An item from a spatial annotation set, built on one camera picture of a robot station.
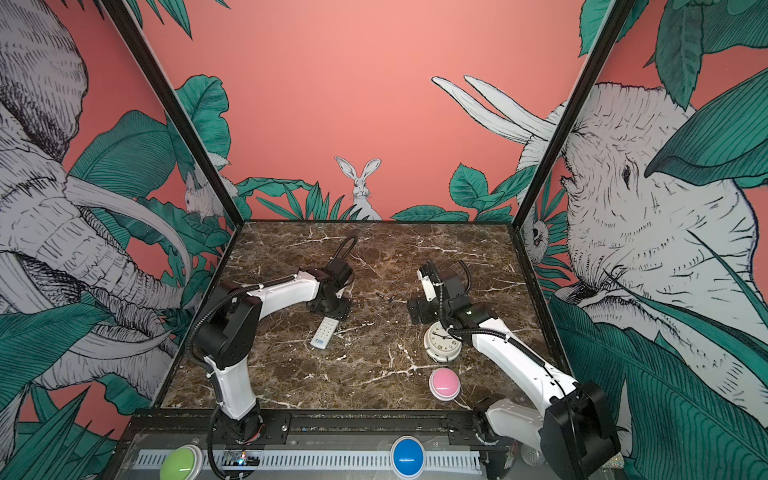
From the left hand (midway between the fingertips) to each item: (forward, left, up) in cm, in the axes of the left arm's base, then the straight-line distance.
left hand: (338, 308), depth 94 cm
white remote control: (-8, +4, 0) cm, 9 cm away
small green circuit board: (-38, +20, -1) cm, 43 cm away
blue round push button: (-40, -20, +1) cm, 45 cm away
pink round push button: (-24, -31, -1) cm, 39 cm away
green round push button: (-39, +33, 0) cm, 51 cm away
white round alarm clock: (-14, -31, +2) cm, 34 cm away
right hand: (-4, -24, +13) cm, 28 cm away
